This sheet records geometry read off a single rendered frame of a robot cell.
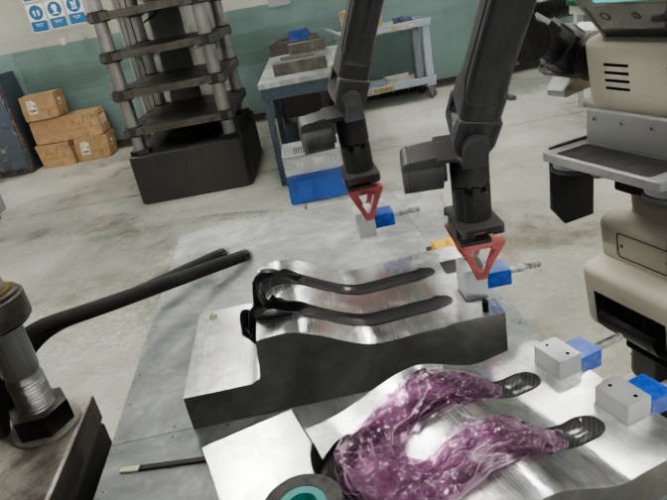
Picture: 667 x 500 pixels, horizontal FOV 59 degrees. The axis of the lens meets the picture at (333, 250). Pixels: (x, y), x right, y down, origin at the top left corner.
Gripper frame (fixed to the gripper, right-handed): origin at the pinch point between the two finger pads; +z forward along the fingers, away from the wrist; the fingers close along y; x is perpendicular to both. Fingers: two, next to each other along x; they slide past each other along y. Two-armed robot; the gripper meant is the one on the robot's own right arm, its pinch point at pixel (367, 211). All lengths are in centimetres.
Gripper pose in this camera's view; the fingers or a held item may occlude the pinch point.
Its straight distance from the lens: 119.7
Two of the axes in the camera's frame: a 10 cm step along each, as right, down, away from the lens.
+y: 1.1, 4.0, -9.1
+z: 2.0, 8.9, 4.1
